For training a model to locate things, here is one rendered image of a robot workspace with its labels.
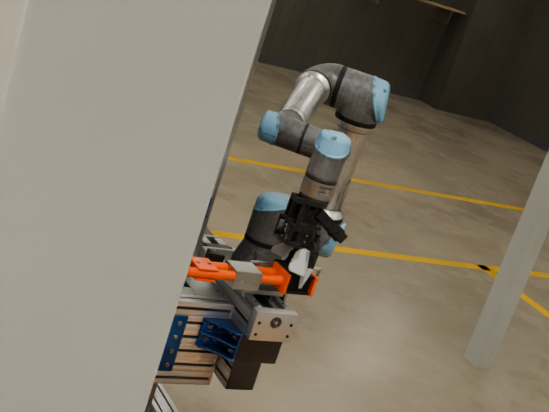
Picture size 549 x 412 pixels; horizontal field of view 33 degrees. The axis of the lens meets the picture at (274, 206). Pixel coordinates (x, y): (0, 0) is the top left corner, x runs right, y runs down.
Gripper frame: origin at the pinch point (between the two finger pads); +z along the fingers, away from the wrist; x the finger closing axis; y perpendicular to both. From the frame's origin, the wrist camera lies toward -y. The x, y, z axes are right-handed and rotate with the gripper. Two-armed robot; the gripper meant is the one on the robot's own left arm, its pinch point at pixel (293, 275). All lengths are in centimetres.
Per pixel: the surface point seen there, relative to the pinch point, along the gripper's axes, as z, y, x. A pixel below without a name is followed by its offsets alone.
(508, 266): 62, -265, -183
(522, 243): 46, -265, -180
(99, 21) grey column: -67, 101, 115
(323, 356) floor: 124, -162, -180
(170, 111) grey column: -62, 95, 115
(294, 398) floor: 124, -123, -140
